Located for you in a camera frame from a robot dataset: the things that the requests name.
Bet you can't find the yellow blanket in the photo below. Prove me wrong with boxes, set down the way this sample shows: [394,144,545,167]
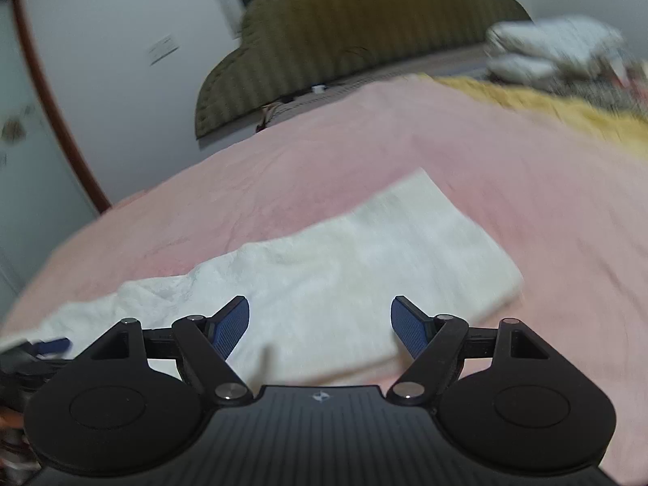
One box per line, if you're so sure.
[430,75,648,159]

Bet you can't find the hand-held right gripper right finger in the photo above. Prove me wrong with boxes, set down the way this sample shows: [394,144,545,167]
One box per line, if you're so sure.
[387,294,551,407]

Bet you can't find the white wall socket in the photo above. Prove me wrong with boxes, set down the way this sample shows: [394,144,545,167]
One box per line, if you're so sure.
[146,33,181,66]

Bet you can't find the white wardrobe door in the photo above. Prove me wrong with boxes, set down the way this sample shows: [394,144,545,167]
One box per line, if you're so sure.
[0,0,113,309]

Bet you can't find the white pillow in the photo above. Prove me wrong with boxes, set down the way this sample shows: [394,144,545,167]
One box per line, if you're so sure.
[487,16,627,59]
[486,55,560,83]

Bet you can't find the pink floral bed sheet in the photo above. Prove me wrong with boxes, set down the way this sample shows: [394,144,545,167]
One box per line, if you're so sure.
[0,73,648,486]

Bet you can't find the dark patterned cloth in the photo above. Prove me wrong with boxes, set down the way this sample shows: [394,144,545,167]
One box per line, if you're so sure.
[547,58,648,115]

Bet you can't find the white blanket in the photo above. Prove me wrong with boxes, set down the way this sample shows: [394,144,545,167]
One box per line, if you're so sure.
[0,168,525,388]

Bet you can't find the olive padded headboard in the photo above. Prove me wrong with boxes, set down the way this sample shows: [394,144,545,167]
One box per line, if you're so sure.
[194,0,532,141]

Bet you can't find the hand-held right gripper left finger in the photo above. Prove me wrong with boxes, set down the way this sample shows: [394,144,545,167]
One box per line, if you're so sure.
[92,295,254,407]

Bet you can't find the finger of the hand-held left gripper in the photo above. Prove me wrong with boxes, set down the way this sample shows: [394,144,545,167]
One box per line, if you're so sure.
[28,337,72,358]

